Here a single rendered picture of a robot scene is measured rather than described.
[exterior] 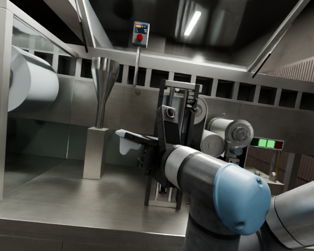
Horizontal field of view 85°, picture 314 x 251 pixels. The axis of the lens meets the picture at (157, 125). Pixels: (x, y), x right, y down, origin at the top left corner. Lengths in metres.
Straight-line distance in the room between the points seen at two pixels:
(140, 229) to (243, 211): 0.50
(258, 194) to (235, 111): 1.09
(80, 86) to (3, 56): 0.56
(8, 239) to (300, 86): 1.75
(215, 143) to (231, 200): 0.70
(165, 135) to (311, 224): 0.25
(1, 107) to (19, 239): 0.46
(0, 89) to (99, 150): 0.47
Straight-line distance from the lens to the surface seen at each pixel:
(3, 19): 0.82
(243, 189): 0.23
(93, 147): 0.96
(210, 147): 0.91
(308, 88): 1.61
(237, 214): 0.23
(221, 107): 1.26
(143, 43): 0.90
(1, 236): 0.88
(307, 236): 0.35
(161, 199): 0.83
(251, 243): 0.34
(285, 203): 0.35
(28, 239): 0.84
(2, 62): 0.79
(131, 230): 0.68
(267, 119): 1.42
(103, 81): 0.93
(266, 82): 1.42
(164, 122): 0.37
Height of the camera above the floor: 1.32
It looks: 5 degrees down
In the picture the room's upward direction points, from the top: 8 degrees clockwise
